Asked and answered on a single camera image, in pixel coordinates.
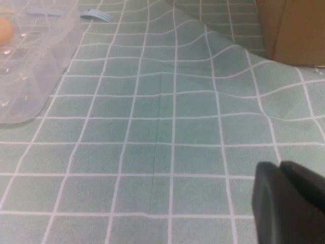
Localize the green white checked tablecloth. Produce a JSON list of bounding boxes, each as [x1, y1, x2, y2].
[[0, 0, 325, 244]]

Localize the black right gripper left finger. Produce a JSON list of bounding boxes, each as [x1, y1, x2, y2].
[[251, 161, 325, 244]]

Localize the brown egg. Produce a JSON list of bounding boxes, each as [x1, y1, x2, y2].
[[0, 16, 13, 46]]

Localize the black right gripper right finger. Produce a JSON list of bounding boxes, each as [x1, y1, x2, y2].
[[280, 160, 325, 213]]

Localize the clear plastic egg box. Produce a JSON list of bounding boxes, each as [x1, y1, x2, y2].
[[0, 0, 81, 125]]

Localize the light blue plastic fork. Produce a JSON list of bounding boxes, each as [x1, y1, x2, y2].
[[25, 7, 114, 22]]

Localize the brown cardboard box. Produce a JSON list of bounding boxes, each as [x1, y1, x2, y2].
[[255, 0, 325, 68]]

